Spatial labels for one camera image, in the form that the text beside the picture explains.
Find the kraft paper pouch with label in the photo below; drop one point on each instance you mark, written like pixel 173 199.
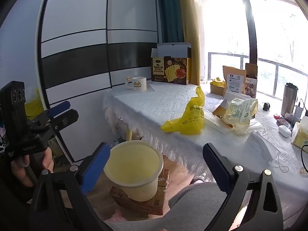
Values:
pixel 234 78

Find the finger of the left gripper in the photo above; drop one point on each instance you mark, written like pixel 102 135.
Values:
pixel 64 120
pixel 54 111

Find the cardboard box under bin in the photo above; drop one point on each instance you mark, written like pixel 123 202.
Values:
pixel 154 206

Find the yellow tissue pack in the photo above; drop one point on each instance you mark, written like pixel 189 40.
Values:
pixel 299 135

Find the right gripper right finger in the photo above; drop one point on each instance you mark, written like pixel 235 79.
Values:
pixel 229 177

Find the small dark figurine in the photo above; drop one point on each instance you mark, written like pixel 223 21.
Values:
pixel 266 107

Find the yellow curtain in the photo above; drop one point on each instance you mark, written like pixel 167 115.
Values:
pixel 191 35

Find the cream plastic trash bin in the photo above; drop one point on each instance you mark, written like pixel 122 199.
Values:
pixel 135 166

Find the teal curtain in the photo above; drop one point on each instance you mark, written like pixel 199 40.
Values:
pixel 171 21

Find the stainless steel tumbler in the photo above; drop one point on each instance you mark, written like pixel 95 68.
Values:
pixel 289 98

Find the yellow plastic bag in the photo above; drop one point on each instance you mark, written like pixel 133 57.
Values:
pixel 192 120

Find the small brown drink box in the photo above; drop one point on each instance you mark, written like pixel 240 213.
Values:
pixel 250 87

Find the person's left hand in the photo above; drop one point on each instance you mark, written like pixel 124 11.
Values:
pixel 18 167

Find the small cardboard box yellow bag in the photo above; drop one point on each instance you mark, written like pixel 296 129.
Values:
pixel 217 86

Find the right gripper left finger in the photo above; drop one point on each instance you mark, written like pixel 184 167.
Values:
pixel 89 171

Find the white plastic packaging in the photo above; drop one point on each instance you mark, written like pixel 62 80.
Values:
pixel 266 149

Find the brown biscuit box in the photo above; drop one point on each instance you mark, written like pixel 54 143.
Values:
pixel 171 63

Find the white cartoon mug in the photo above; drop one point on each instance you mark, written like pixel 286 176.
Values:
pixel 136 83

